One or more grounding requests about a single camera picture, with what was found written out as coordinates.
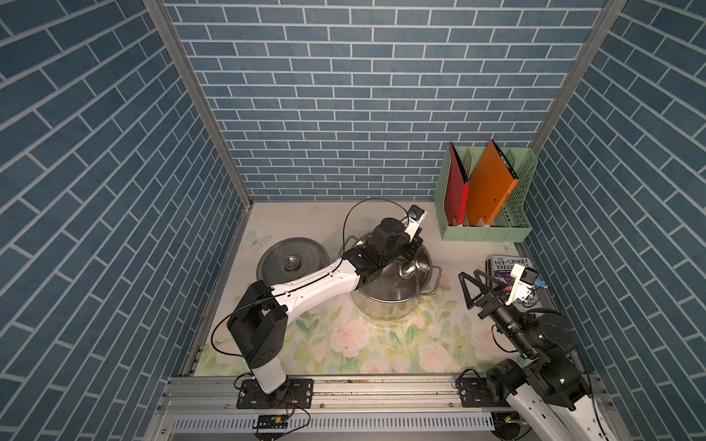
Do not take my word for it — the stainless steel pot lid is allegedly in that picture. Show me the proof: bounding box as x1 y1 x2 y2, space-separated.
257 237 330 285

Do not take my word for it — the steel ladle black handle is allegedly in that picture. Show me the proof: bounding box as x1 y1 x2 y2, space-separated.
398 260 417 279

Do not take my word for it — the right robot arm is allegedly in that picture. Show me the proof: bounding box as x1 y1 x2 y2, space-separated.
455 265 617 440

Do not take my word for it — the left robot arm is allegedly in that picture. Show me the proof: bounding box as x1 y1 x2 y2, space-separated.
227 205 426 395

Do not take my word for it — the treehouse paperback book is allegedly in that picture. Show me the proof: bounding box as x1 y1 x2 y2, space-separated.
486 255 536 294

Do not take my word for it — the green plastic file rack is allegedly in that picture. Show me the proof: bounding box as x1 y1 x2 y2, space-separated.
434 147 538 243

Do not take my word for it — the red folder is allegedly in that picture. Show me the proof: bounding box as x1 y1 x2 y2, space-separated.
444 143 469 226

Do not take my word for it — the orange folder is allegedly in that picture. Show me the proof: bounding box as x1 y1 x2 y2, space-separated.
465 140 520 227

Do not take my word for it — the small black circuit board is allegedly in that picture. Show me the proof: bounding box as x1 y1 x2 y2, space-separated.
254 415 289 432

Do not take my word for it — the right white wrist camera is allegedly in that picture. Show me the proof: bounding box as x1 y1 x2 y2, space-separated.
506 264 548 308

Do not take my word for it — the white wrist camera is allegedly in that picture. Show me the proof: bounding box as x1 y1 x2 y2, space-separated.
506 264 548 308
404 205 427 242

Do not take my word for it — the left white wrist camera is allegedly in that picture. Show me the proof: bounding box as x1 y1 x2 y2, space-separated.
404 205 427 242

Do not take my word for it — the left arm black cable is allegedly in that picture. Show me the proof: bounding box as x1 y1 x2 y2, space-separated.
208 197 410 358

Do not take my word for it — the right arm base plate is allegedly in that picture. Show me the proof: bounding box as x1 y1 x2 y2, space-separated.
455 377 509 408

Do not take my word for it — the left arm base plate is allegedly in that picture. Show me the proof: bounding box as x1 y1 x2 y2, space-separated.
236 379 314 410

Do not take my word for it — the aluminium front rail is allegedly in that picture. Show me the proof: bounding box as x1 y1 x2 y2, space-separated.
145 374 630 440

